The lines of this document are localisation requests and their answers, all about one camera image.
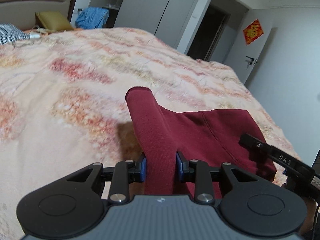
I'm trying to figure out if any dark red sweater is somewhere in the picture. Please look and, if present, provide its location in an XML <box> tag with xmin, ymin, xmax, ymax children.
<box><xmin>125</xmin><ymin>87</ymin><xmax>276</xmax><ymax>195</ymax></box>

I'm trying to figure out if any blue clothes pile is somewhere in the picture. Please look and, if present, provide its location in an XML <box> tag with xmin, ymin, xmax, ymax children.
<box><xmin>75</xmin><ymin>7</ymin><xmax>110</xmax><ymax>29</ymax></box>

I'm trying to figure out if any white bedroom door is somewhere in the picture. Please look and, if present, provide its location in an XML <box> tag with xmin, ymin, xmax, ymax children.
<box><xmin>224</xmin><ymin>9</ymin><xmax>274</xmax><ymax>83</ymax></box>

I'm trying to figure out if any red fu door decoration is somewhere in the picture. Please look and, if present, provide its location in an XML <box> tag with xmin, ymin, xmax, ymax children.
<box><xmin>243</xmin><ymin>19</ymin><xmax>264</xmax><ymax>45</ymax></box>

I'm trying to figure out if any brown padded headboard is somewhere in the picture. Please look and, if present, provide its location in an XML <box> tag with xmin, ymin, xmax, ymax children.
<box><xmin>1</xmin><ymin>0</ymin><xmax>76</xmax><ymax>30</ymax></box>

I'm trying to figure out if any white charger with cable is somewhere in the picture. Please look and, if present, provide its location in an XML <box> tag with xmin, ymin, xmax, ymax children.
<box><xmin>11</xmin><ymin>25</ymin><xmax>55</xmax><ymax>48</ymax></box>

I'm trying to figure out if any floral peach duvet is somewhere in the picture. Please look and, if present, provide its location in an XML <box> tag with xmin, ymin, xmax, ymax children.
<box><xmin>1</xmin><ymin>28</ymin><xmax>295</xmax><ymax>239</ymax></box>

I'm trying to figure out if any person's right hand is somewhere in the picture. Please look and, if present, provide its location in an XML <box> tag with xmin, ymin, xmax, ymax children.
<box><xmin>281</xmin><ymin>182</ymin><xmax>318</xmax><ymax>235</ymax></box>

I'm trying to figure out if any checkered blue white pillow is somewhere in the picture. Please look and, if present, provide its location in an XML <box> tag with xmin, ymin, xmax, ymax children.
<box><xmin>0</xmin><ymin>23</ymin><xmax>30</xmax><ymax>45</ymax></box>

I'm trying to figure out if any grey built-in wardrobe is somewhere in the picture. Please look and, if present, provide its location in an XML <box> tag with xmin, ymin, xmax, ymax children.
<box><xmin>89</xmin><ymin>0</ymin><xmax>197</xmax><ymax>48</ymax></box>

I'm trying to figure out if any mustard yellow pillow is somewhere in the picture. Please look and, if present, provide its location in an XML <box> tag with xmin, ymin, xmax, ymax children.
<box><xmin>35</xmin><ymin>11</ymin><xmax>74</xmax><ymax>31</ymax></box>

